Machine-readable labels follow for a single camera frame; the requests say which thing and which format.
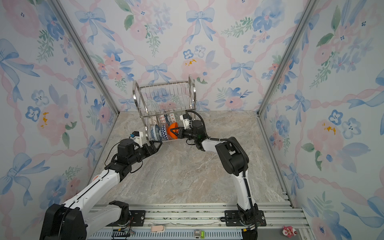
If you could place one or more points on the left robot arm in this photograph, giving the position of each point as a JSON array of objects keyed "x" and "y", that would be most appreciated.
[{"x": 73, "y": 220}]

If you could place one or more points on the pale green patterned bowl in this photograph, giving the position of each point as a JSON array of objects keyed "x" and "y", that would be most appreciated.
[{"x": 172, "y": 118}]

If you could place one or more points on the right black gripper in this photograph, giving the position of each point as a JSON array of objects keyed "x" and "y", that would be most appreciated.
[{"x": 181, "y": 132}]

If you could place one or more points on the orange patterned bowl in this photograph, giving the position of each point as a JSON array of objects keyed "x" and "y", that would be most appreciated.
[{"x": 164, "y": 133}]

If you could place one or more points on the pink plush toy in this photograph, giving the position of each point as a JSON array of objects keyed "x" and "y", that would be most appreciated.
[{"x": 289, "y": 231}]

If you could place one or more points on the plain orange bowl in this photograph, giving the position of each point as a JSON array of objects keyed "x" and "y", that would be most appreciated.
[{"x": 173, "y": 131}]

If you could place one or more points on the blue white floral bowl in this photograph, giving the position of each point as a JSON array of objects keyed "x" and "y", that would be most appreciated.
[{"x": 155, "y": 133}]

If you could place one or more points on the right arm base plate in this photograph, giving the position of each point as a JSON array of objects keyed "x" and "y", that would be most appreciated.
[{"x": 234, "y": 218}]

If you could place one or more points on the chrome wire dish rack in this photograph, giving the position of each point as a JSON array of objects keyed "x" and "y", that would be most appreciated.
[{"x": 163, "y": 99}]

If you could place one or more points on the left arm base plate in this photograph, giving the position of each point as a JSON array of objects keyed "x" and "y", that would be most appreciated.
[{"x": 133, "y": 218}]

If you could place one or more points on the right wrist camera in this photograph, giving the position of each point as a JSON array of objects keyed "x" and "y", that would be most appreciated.
[{"x": 186, "y": 120}]

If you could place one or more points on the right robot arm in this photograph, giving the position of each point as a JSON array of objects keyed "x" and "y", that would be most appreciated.
[{"x": 235, "y": 162}]

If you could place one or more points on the dark blue patterned bowl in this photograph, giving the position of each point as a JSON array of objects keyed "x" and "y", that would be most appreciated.
[{"x": 164, "y": 119}]

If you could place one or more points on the white maroon patterned bowl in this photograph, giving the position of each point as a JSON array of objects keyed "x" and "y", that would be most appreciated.
[{"x": 154, "y": 120}]

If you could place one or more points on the pink eraser block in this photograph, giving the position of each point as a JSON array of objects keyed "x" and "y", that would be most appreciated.
[{"x": 158, "y": 229}]

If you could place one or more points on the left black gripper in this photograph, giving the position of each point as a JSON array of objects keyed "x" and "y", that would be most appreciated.
[{"x": 155, "y": 149}]

